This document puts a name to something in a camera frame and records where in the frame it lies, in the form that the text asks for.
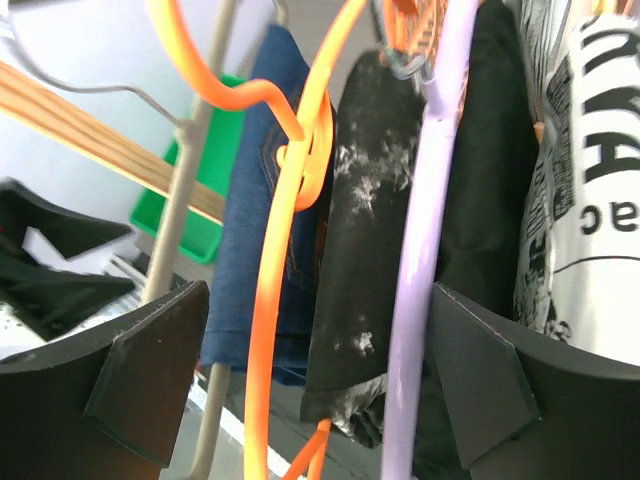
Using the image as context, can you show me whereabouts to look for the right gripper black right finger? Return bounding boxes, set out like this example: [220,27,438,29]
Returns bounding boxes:
[413,285,639,479]

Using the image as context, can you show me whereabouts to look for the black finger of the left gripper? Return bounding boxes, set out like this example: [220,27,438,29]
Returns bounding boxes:
[1,179,132,259]
[1,254,135,341]

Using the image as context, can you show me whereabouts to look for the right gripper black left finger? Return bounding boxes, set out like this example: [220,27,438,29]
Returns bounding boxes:
[1,281,209,479]

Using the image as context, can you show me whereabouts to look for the blue denim trousers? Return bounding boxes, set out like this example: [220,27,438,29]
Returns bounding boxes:
[200,23,337,386]

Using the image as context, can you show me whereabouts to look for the orange plastic hanger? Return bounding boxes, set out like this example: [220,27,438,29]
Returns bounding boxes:
[148,0,366,479]

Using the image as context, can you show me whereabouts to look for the black white-speckled trousers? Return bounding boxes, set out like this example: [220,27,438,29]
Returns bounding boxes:
[300,51,424,448]

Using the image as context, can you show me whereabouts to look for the lilac plastic hanger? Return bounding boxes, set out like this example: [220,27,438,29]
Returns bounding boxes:
[380,1,478,479]

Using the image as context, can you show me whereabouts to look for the wooden clothes rack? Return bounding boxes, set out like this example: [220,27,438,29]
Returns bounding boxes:
[0,60,227,225]

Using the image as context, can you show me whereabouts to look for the white black-printed garment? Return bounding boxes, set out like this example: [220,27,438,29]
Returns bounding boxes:
[512,1,639,365]

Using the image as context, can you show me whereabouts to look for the plain black garment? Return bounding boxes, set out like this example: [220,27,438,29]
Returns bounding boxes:
[412,0,543,480]

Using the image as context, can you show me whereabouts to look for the green plastic tray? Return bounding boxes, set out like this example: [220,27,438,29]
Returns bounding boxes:
[129,73,247,265]

